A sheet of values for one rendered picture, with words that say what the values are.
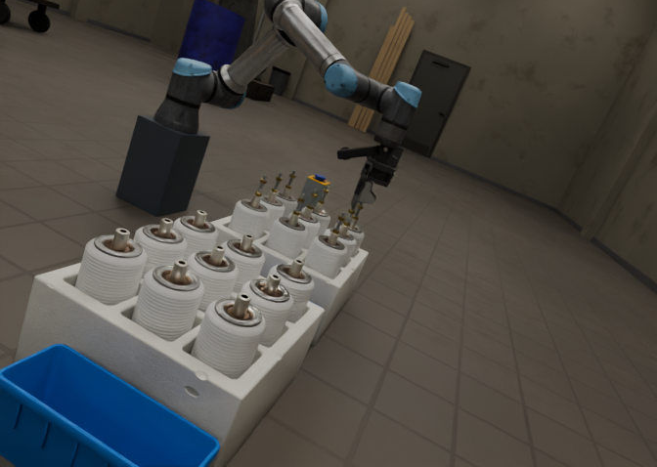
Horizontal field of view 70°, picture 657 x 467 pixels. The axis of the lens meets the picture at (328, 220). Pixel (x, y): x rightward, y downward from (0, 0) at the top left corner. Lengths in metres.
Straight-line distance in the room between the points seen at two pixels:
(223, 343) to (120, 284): 0.21
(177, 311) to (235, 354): 0.11
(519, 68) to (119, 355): 10.96
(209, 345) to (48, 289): 0.28
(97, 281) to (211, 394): 0.26
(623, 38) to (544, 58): 1.48
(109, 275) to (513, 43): 11.00
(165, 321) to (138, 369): 0.08
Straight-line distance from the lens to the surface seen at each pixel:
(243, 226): 1.27
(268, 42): 1.63
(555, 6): 11.71
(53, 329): 0.88
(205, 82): 1.70
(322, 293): 1.20
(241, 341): 0.73
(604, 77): 11.60
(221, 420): 0.75
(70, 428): 0.72
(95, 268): 0.83
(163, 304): 0.77
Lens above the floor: 0.62
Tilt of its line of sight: 15 degrees down
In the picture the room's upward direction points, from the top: 22 degrees clockwise
